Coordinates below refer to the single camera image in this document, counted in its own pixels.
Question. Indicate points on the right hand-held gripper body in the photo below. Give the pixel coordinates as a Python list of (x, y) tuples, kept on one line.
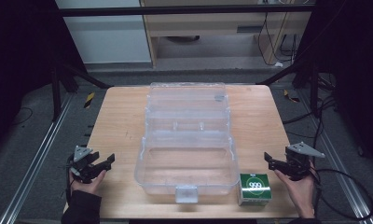
[(298, 165)]

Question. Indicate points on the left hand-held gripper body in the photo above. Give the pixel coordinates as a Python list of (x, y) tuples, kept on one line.
[(82, 166)]

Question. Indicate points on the person's left hand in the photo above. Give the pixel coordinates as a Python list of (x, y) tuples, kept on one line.
[(88, 186)]

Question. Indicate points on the person's right hand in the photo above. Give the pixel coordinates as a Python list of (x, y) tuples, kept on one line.
[(299, 194)]

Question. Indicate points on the green and white carton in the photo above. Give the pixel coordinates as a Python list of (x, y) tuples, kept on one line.
[(255, 188)]

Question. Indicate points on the yellow and black floor tape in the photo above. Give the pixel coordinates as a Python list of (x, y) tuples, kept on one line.
[(89, 100), (291, 97)]

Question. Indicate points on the black metal stand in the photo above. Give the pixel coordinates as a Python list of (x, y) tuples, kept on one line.
[(313, 90), (55, 93)]

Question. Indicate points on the clear plastic storage box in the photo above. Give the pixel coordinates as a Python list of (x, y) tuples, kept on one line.
[(187, 155)]

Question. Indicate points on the white plug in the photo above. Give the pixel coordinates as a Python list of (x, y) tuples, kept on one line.
[(278, 64)]

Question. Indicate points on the black curtain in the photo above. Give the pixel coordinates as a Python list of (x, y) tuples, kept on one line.
[(20, 62), (355, 62)]

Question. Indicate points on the white cabinet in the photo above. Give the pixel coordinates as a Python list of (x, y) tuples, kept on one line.
[(107, 34)]

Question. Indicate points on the light wooden desk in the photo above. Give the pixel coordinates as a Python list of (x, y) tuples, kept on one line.
[(212, 23)]

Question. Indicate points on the aluminium floor rail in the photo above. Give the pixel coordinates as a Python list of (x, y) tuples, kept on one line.
[(35, 161), (337, 161)]

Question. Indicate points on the black horizontal frame bar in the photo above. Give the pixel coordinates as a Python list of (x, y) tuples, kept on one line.
[(187, 10)]

